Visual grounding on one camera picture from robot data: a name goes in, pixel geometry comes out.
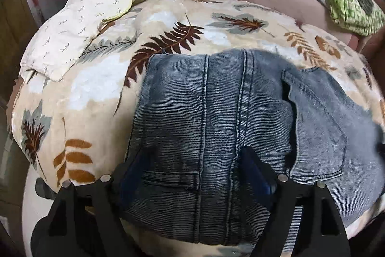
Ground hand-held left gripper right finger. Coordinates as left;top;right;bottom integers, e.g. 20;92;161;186
241;146;352;257

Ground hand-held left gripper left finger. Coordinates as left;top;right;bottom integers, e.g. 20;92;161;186
31;149;148;257

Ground blue denim pants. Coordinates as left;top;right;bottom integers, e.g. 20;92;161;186
120;48;385;246

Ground leaf print fleece blanket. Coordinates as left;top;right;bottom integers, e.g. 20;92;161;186
11;0;385;257

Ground white twig print pillow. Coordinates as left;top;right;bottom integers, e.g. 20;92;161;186
20;0;157;83

